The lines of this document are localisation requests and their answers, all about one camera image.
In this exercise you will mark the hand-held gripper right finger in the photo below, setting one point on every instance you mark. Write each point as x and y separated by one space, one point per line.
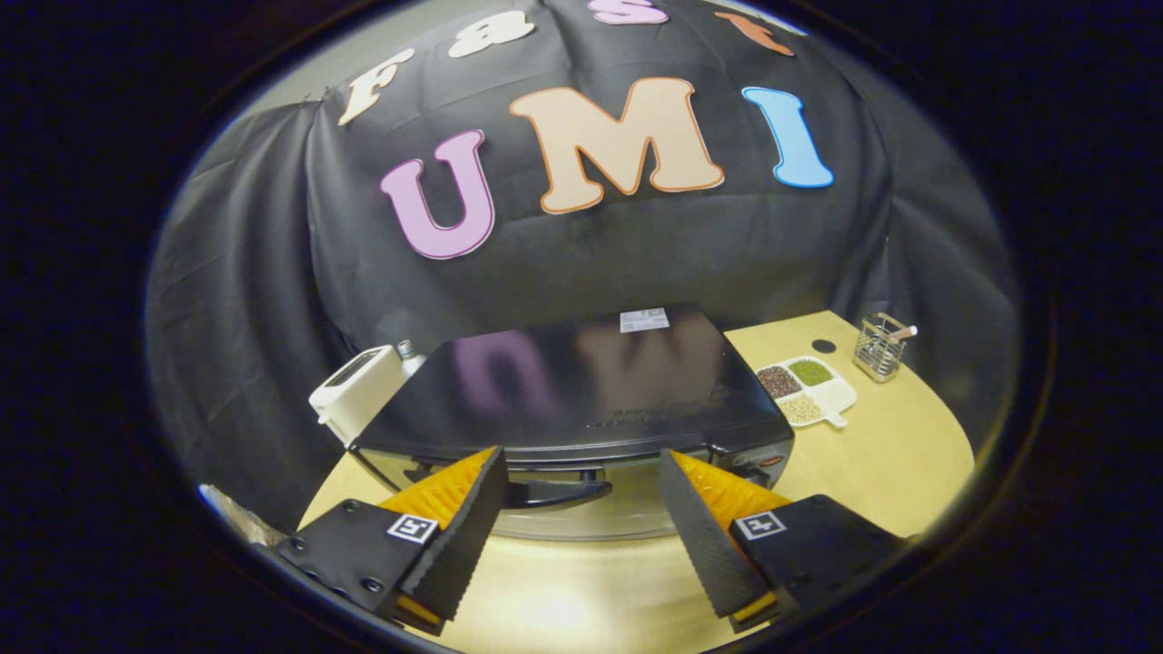
704 545

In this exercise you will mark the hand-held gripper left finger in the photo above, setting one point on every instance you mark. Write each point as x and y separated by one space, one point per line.
463 540

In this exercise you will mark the black toaster oven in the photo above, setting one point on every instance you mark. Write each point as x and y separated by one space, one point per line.
591 381

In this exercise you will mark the white pop-up toaster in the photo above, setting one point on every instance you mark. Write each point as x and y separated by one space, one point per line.
359 391

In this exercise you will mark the small silver shaker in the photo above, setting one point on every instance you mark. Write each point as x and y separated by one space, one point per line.
409 361

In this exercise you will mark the white divided dish with grains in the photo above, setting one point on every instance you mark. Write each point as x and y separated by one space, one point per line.
836 396

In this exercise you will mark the black backdrop cloth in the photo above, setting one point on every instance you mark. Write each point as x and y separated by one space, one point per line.
273 291

